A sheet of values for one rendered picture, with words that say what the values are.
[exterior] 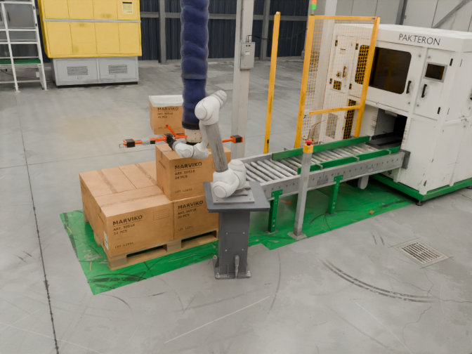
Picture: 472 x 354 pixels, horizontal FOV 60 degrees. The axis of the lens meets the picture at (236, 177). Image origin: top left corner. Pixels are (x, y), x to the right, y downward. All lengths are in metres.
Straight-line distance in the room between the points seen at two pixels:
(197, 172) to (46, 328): 1.70
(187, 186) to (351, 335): 1.82
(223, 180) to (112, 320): 1.33
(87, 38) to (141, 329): 8.49
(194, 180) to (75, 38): 7.51
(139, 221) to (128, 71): 7.81
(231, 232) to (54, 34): 8.10
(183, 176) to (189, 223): 0.48
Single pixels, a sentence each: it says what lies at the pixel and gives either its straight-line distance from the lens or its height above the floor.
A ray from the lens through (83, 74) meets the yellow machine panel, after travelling 10.93.
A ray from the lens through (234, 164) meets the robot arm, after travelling 3.21.
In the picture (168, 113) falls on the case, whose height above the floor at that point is 0.89.
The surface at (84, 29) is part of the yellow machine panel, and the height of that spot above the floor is 1.35.
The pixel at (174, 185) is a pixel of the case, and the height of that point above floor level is 0.69.
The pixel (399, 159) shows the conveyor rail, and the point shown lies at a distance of 5.38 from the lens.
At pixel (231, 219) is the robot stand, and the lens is 3.37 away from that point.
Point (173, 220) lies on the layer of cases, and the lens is 3.79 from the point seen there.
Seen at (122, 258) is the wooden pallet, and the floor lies 0.09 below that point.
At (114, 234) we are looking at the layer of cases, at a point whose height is 0.35.
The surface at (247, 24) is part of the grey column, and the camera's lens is 4.97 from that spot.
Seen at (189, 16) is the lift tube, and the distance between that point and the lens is 3.49.
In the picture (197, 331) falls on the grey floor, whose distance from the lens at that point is 3.20.
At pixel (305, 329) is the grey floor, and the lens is 3.30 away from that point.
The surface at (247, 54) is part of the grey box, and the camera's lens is 4.95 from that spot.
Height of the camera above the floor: 2.26
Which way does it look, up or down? 24 degrees down
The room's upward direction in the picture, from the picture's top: 3 degrees clockwise
